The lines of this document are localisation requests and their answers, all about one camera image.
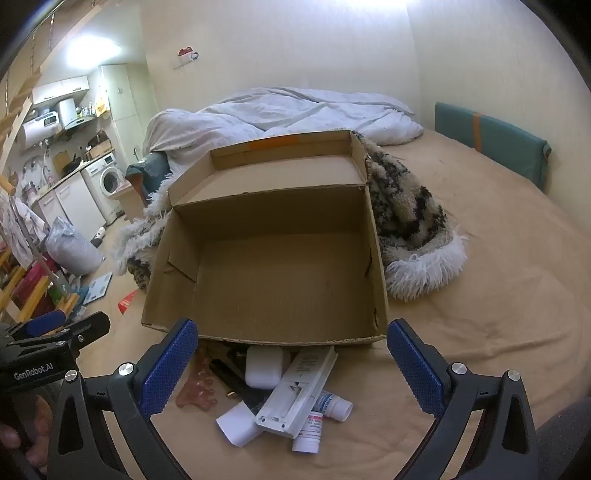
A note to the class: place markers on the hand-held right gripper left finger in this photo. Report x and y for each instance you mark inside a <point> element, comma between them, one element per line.
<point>168,364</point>

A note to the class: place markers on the white plastic bag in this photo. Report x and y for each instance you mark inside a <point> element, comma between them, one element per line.
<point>71,249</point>

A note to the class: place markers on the white washing machine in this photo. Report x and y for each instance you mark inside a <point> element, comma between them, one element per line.
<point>108,181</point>

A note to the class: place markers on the teal pillow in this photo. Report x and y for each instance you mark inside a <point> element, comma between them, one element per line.
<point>147,177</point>

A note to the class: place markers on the cardboard box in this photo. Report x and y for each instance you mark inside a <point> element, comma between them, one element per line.
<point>277,267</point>

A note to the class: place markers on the grey cloth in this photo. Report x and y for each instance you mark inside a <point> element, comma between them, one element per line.
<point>563,443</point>

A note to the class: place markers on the white duvet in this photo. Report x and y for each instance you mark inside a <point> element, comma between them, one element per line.
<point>277,115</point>

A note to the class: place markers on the person's left hand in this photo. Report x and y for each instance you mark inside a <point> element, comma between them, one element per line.
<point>39,422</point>

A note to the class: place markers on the white wall cabinets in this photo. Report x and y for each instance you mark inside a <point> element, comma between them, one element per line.
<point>60,90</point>

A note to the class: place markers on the wall hook with red decoration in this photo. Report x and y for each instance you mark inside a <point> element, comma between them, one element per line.
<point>187,56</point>

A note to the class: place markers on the white water heater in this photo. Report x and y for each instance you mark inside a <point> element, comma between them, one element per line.
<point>39,130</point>

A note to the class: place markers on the hanging light clothes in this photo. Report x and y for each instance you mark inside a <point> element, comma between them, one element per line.
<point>18,226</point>

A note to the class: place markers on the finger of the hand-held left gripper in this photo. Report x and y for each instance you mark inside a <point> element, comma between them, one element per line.
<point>87,328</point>
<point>44,323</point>

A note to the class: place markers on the black lighter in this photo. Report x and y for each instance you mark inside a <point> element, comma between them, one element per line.
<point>228,376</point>

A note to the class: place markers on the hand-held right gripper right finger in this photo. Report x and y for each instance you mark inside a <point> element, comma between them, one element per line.
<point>415,364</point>

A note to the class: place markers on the wooden ladder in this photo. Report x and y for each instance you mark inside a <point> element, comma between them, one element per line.
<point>23,92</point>

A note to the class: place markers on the white tube with blue label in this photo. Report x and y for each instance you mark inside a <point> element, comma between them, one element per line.
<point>334,405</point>

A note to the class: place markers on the bathroom scale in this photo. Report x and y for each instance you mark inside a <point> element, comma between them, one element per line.
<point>98,288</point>

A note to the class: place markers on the shaggy cream and black blanket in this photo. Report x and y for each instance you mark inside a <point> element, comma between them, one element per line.
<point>406,217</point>

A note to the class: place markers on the white remote control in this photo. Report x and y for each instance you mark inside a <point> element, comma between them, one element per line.
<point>295,392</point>

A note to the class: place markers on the white rounded plastic case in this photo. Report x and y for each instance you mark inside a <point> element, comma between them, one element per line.
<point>263,369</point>

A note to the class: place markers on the teal cushion with orange stripe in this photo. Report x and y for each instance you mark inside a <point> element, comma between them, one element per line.
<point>508,143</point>

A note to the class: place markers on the wooden rack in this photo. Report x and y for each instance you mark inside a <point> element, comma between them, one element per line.
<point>18,295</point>

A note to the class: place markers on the white paper card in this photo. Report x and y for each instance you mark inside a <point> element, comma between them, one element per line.
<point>238,424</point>

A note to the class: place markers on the red paper scrap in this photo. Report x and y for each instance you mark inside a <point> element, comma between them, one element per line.
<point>128,302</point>

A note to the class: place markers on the white kitchen base cabinet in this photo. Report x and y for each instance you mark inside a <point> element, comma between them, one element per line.
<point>74,201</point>

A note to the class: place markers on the white bottle with red label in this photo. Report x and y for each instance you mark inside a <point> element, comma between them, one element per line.
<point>308,434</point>

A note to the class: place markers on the tall white cabinet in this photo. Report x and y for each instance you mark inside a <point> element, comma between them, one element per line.
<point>124,101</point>

